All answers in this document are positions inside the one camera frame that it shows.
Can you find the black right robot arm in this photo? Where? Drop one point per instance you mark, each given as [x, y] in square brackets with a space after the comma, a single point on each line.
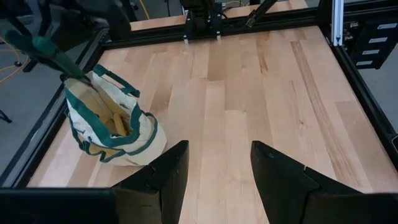
[202, 12]

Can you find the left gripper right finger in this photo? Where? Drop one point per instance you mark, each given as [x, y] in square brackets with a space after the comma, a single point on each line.
[280, 186]

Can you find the black cabinet with white labels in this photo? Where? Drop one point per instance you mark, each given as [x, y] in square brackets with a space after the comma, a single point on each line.
[357, 34]

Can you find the black aluminium table frame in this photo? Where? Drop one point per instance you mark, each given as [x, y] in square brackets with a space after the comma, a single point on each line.
[280, 18]

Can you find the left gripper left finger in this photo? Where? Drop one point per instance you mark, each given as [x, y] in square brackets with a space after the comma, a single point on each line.
[168, 186]

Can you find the silver aluminium post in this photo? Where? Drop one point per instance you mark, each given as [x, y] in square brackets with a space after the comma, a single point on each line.
[337, 18]

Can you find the beige green-trimmed gardening bag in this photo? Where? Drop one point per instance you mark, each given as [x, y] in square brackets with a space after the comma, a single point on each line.
[143, 146]

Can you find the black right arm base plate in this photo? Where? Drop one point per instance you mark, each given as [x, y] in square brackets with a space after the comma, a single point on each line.
[189, 29]

